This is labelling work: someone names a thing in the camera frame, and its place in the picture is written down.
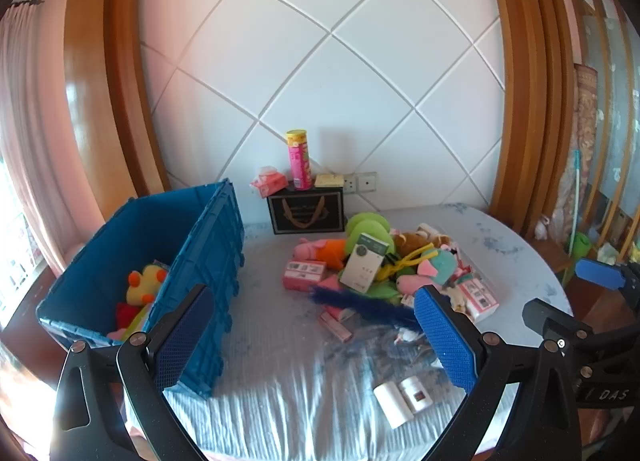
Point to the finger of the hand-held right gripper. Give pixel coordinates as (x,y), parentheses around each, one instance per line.
(597,273)
(555,323)

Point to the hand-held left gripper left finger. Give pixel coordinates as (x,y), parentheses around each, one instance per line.
(187,331)

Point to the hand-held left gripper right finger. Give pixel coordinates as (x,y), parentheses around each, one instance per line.
(442,336)

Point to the blue feather duster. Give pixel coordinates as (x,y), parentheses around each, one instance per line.
(370,311)

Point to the blue plastic crate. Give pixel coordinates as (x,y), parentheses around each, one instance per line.
(210,251)

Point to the green plastic bucket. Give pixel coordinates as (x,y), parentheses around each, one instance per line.
(584,247)

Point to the small beige plush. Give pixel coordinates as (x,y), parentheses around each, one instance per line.
(456,298)

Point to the pink packet with clear wrap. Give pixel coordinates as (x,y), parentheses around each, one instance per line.
(479,298)

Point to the white jar with brown label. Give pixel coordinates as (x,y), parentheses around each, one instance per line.
(416,393)

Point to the yellow duck plush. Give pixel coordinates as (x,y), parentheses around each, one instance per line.
(142,286)

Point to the teal plush with pink ear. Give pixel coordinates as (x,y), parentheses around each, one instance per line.
(440,266)

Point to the small white figurine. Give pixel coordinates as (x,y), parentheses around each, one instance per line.
(542,230)

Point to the yellow plastic tongs toy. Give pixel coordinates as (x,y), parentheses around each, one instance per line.
(405,261)

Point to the plain white bottle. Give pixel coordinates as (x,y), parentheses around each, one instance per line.
(392,406)

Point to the brown bear plush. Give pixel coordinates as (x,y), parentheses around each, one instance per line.
(411,241)

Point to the white and green box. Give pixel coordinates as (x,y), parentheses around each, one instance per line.
(364,266)

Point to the small pink box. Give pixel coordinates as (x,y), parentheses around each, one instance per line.
(336,325)

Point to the pale blue floral tablecloth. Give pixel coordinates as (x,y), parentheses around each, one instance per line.
(290,366)

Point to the pink box with label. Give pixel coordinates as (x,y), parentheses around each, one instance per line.
(304,275)

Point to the green plush toy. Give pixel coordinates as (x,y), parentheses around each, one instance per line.
(367,223)

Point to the pink pig plush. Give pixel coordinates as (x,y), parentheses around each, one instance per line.
(320,250)

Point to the black gift box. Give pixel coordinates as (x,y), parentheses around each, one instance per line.
(306,211)

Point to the pink tissue pack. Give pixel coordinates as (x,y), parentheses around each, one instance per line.
(269,182)

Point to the wooden glass partition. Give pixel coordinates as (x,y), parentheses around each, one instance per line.
(610,91)

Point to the window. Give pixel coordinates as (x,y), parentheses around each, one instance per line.
(15,251)

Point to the yellow notepad box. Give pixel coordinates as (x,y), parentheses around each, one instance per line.
(329,180)

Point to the pink snack can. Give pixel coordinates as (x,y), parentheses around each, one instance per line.
(300,161)

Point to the pink curtain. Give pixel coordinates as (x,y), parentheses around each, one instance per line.
(30,141)

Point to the curtain rod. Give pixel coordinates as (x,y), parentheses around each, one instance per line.
(27,2)

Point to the white wall socket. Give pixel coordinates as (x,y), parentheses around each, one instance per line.
(351,183)
(368,182)

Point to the wooden arch frame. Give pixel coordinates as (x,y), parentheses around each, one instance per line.
(120,66)
(530,91)

